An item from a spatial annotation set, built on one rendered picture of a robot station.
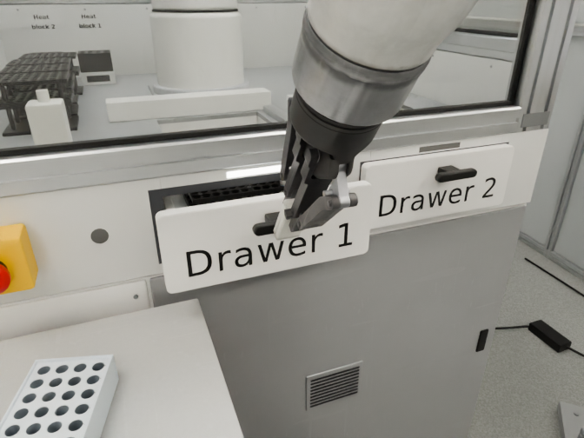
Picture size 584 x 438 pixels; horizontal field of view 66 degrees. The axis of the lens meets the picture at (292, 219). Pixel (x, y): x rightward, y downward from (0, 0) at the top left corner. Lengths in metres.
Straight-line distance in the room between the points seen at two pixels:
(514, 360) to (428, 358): 0.83
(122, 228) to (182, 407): 0.25
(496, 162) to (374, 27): 0.61
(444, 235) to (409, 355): 0.28
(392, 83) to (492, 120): 0.54
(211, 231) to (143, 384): 0.19
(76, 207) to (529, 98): 0.73
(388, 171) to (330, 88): 0.42
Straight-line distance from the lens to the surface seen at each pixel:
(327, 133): 0.35
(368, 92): 0.31
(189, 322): 0.65
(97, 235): 0.65
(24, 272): 0.63
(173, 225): 0.56
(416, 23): 0.27
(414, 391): 1.10
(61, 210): 0.63
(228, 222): 0.57
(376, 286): 0.84
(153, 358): 0.61
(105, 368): 0.56
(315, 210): 0.42
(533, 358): 1.89
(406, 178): 0.74
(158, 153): 0.61
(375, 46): 0.28
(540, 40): 0.87
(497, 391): 1.72
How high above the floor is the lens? 1.16
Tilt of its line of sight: 26 degrees down
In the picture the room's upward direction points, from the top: straight up
